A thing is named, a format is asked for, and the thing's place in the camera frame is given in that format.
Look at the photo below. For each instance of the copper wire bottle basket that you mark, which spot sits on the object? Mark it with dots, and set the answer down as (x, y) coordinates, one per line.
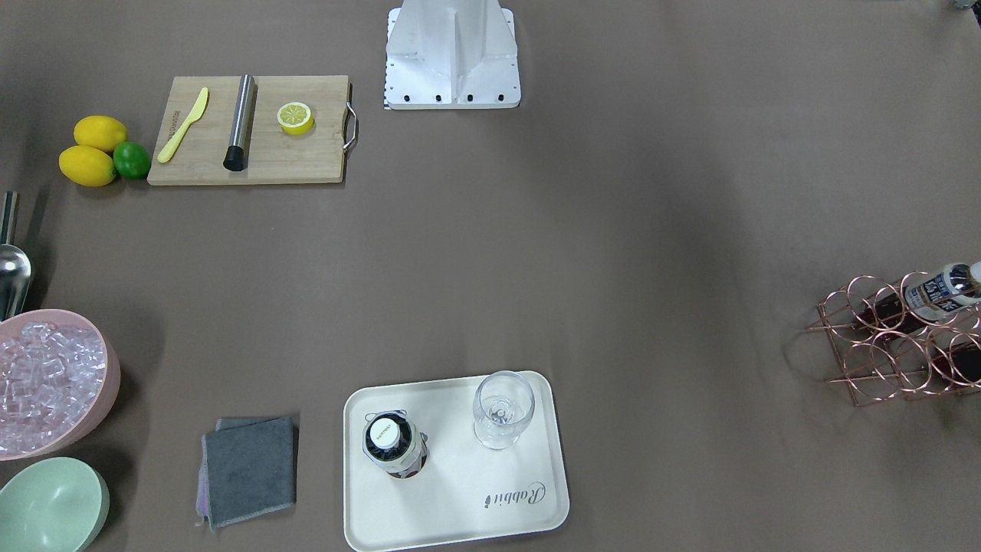
(882, 365)

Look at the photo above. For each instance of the tea bottle white cap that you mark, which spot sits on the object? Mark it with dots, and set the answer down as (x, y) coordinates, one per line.
(923, 300)

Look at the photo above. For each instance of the clear wine glass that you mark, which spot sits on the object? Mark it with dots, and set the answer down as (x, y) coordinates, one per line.
(504, 403)

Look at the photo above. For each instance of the cream rabbit tray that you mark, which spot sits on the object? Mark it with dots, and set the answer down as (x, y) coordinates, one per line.
(465, 491)

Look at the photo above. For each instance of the bamboo cutting board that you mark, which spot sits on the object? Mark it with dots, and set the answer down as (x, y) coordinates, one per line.
(274, 158)

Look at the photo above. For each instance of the lemon half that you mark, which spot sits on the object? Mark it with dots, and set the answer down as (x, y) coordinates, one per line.
(295, 118)

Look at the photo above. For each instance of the steel muddler black tip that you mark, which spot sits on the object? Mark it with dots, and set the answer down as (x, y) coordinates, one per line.
(236, 154)

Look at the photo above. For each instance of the grey folded cloth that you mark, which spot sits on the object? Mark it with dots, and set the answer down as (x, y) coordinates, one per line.
(248, 469)

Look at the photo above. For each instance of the yellow plastic knife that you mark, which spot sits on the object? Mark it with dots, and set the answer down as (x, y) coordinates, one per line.
(194, 115)

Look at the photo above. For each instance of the green lime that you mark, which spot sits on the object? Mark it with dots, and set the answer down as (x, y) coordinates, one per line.
(131, 160)

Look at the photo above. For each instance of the yellow lemon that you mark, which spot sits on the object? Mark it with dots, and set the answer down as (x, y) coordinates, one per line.
(102, 132)
(87, 166)

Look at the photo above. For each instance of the pink bowl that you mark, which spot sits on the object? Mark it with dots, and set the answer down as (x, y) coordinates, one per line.
(105, 398)

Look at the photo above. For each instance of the clear ice cubes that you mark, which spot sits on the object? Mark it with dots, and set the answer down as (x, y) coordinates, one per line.
(51, 375)

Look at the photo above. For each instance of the metal ice scoop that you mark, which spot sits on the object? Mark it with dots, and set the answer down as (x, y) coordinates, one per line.
(16, 269)

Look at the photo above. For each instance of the green bowl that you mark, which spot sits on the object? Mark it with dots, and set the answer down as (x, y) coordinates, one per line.
(59, 504)

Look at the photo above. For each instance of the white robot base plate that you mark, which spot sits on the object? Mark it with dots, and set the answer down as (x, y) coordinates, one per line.
(451, 55)

